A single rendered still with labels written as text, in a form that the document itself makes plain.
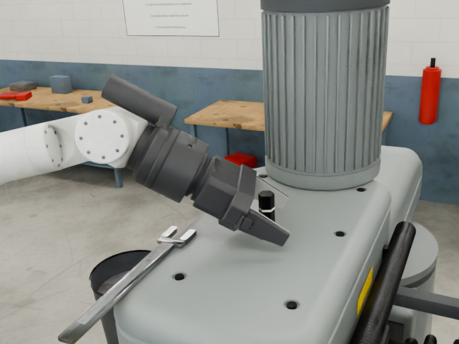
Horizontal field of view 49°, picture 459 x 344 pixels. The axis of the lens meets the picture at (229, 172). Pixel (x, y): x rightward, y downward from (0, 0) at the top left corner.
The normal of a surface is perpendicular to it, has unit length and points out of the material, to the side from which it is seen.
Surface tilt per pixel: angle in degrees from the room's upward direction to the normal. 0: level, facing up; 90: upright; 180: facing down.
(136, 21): 90
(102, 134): 77
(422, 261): 0
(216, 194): 90
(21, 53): 90
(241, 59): 90
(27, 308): 0
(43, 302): 0
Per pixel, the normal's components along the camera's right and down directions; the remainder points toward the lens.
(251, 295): -0.06, -0.92
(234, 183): 0.45, -0.81
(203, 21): -0.45, 0.36
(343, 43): 0.17, 0.37
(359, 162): 0.45, 0.32
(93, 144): 0.03, 0.16
